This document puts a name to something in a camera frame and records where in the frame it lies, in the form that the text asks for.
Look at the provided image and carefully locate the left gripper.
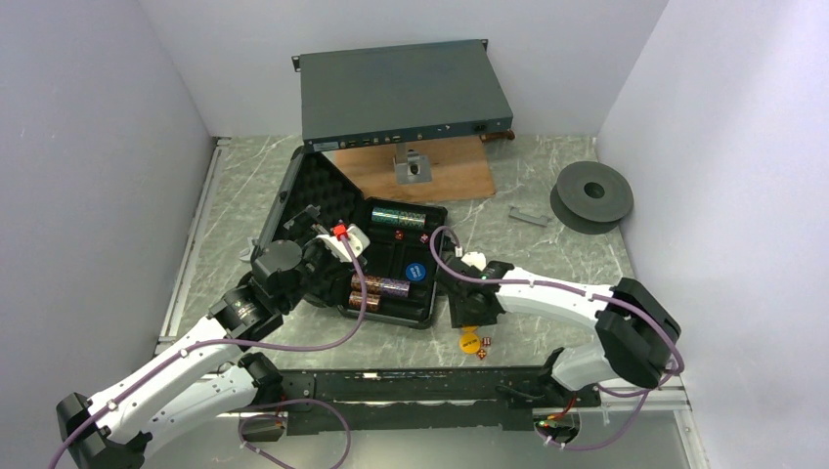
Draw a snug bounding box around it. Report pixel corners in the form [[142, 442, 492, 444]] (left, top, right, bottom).
[[281, 206, 366, 311]]

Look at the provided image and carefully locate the blue small blind button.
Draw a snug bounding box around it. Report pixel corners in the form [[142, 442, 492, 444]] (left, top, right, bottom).
[[405, 262, 427, 282]]

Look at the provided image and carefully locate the black poker set case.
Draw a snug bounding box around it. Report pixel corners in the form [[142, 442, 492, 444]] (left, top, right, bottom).
[[255, 147, 448, 329]]

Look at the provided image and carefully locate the purple poker chip stack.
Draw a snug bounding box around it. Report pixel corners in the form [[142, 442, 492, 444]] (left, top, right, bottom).
[[379, 277, 411, 298]]

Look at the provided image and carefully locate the orange brown poker chip stack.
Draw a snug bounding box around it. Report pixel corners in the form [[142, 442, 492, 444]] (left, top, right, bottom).
[[350, 274, 383, 294]]

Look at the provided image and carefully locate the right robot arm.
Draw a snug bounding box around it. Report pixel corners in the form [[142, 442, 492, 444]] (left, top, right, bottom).
[[436, 257, 681, 405]]

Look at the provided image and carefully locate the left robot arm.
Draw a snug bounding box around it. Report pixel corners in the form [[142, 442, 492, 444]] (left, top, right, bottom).
[[49, 206, 371, 468]]

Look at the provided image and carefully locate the yellow big blind button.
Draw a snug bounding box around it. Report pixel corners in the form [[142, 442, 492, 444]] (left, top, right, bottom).
[[458, 329, 481, 355]]

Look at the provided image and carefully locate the green poker chip stack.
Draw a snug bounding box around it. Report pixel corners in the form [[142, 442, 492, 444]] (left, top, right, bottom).
[[371, 207, 400, 226]]

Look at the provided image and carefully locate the small grey metal plate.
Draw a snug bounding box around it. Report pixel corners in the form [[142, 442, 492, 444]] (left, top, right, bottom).
[[507, 206, 549, 227]]

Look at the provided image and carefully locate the wooden board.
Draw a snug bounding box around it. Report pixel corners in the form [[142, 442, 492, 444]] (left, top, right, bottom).
[[332, 137, 496, 202]]

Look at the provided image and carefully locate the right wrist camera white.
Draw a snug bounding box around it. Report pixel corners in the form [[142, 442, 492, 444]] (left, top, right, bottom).
[[455, 247, 487, 271]]

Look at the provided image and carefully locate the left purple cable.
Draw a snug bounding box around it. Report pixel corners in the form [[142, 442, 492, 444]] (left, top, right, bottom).
[[46, 234, 371, 469]]

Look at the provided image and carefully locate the purple cable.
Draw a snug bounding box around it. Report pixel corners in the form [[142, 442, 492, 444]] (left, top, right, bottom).
[[428, 225, 685, 453], [46, 234, 371, 469]]

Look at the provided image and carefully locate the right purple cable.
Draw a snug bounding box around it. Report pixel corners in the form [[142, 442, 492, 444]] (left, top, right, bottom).
[[428, 225, 685, 453]]

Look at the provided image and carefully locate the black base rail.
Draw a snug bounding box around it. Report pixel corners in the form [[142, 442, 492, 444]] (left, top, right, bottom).
[[244, 366, 601, 436]]

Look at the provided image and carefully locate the silver metal stand bracket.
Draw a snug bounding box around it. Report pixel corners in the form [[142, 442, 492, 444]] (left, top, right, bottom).
[[394, 143, 432, 185]]

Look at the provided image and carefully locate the black cable spool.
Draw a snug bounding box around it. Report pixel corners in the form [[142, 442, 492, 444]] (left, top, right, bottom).
[[549, 161, 634, 235]]

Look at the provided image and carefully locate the grey rack network switch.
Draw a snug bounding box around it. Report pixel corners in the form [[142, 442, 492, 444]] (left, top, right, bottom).
[[292, 39, 513, 152]]

